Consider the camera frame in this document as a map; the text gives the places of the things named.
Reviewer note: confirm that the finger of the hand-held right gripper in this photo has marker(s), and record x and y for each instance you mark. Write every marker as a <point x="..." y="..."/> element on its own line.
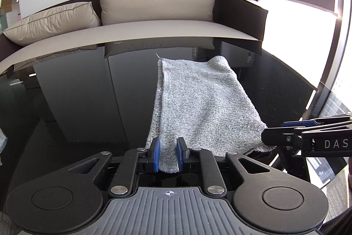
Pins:
<point x="277" y="136"/>
<point x="299" y="123"/>

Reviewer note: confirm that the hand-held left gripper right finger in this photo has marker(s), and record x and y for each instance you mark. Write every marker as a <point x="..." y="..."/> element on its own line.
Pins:
<point x="180" y="153"/>

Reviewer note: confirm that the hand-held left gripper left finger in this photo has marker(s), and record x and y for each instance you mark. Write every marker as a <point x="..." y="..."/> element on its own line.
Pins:
<point x="156" y="153"/>

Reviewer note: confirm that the grey towel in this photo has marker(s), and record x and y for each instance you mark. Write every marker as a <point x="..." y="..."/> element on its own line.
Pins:
<point x="203" y="102"/>

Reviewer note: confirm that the brown and beige sofa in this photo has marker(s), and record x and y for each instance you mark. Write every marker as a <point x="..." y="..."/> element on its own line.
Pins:
<point x="137" y="28"/>

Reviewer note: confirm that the large beige back cushion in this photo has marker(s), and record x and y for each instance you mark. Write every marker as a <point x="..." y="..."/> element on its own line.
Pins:
<point x="156" y="2"/>

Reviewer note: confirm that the small beige cushion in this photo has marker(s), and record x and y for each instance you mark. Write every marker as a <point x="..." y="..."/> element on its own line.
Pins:
<point x="55" y="20"/>

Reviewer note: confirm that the cardboard box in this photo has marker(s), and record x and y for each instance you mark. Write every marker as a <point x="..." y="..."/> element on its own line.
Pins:
<point x="7" y="3"/>

